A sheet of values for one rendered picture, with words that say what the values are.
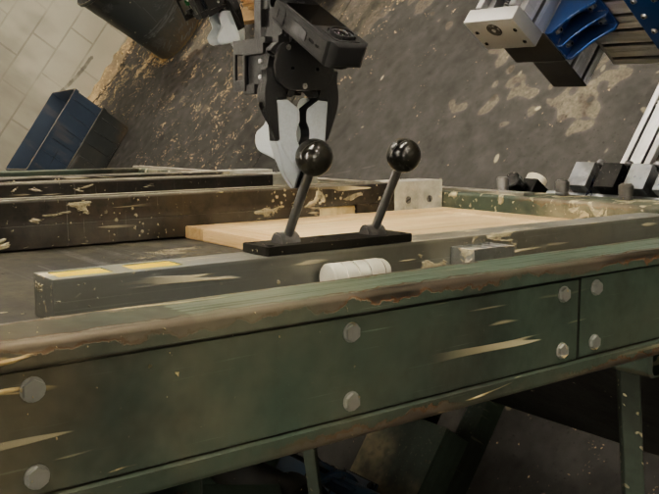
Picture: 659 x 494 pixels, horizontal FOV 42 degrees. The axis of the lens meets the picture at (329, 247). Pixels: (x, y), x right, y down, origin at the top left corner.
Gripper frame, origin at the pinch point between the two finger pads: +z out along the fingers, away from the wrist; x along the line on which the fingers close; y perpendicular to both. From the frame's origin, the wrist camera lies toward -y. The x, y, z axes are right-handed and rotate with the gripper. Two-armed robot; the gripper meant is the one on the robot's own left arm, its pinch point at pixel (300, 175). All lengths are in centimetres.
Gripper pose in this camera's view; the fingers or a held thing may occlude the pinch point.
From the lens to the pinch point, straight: 89.0
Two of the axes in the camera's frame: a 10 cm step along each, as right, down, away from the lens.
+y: -6.1, -1.1, 7.9
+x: -8.0, 0.8, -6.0
